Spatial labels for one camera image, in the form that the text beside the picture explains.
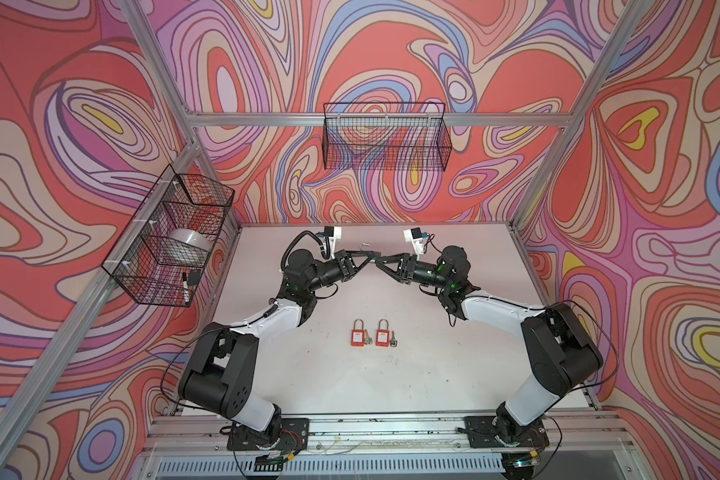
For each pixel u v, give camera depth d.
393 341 0.89
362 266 0.73
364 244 0.77
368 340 0.89
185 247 0.70
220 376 0.44
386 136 0.96
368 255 0.75
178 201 0.74
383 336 0.88
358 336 0.88
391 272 0.72
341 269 0.70
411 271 0.70
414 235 0.75
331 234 0.75
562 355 0.46
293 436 0.72
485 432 0.73
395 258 0.73
